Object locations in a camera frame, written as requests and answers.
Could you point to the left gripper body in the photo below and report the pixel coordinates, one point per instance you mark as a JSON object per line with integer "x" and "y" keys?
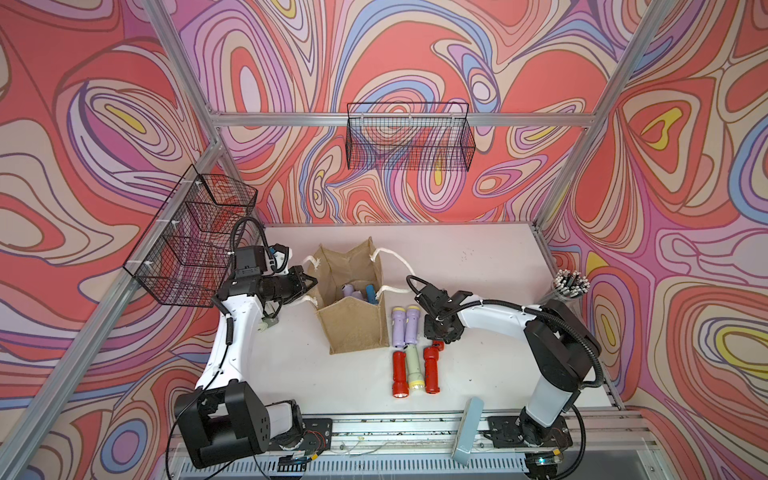
{"x": 285, "y": 288}

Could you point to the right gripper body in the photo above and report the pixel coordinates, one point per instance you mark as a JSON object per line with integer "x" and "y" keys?
{"x": 435, "y": 330}

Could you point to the purple flashlight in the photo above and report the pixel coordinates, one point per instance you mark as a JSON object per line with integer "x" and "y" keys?
{"x": 399, "y": 322}
{"x": 413, "y": 316}
{"x": 348, "y": 290}

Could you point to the burlap tote bag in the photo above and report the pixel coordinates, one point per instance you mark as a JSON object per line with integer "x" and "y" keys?
{"x": 351, "y": 325}

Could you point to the blue flashlight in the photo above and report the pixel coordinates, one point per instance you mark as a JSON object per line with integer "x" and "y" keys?
{"x": 371, "y": 294}

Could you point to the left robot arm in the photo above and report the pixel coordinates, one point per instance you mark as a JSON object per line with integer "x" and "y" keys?
{"x": 223, "y": 419}

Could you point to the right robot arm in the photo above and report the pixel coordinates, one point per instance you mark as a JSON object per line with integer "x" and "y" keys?
{"x": 565, "y": 352}

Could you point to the small green white device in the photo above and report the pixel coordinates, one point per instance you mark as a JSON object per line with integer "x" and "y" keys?
{"x": 267, "y": 323}

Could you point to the green flashlight bottom row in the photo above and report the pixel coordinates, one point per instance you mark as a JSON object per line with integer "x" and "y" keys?
{"x": 415, "y": 377}

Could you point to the grey blue bar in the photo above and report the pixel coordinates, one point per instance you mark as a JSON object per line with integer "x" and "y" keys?
{"x": 467, "y": 430}

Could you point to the cup of pens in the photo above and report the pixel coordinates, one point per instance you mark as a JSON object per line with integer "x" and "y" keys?
{"x": 569, "y": 285}

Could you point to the left wire basket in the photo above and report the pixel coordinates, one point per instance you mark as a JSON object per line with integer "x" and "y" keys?
{"x": 185, "y": 255}

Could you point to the wire basket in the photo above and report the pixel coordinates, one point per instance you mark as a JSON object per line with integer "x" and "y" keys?
{"x": 409, "y": 136}
{"x": 185, "y": 255}

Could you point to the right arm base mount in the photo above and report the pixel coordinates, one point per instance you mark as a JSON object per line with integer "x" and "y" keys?
{"x": 523, "y": 432}

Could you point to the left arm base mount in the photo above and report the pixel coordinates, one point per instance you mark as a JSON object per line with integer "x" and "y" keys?
{"x": 317, "y": 438}

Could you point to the back wire basket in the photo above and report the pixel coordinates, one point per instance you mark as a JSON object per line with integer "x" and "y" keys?
{"x": 409, "y": 136}

